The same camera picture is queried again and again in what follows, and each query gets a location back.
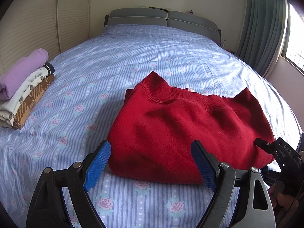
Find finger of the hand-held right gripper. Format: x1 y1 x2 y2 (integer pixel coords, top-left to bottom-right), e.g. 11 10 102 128
260 167 282 186
255 137 303 179

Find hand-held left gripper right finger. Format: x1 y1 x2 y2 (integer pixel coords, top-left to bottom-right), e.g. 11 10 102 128
191 140 276 228

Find purple folded garment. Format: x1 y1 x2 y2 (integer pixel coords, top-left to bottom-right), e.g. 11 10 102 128
0 48 49 100

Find bed with blue floral sheet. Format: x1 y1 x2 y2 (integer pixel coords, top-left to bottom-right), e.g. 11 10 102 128
0 24 303 228

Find window with metal railing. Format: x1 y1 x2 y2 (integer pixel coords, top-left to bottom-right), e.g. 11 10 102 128
281 0 304 74

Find grey-blue curtain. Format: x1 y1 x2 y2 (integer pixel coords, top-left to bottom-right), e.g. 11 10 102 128
237 0 289 77

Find person's right hand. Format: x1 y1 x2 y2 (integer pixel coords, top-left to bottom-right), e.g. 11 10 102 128
268 184 294 210

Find brown plaid folded garment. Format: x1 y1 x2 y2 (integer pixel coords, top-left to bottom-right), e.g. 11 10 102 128
13 74 55 130

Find cream louvred wardrobe doors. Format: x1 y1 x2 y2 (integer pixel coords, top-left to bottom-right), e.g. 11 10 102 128
0 0 110 79

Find red cartoon print sweater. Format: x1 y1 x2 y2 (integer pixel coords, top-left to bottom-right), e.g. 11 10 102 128
107 71 276 185

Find grey headboard cushion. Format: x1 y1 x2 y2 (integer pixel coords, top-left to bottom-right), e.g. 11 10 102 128
106 8 169 27
167 11 219 32

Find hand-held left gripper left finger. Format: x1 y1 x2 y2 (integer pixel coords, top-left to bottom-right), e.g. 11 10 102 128
26 141 112 228

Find white printed folded garment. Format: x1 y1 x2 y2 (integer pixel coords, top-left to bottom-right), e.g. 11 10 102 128
0 62 55 126

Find beige folded garment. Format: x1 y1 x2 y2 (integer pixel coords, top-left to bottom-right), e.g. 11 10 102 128
0 118 14 129

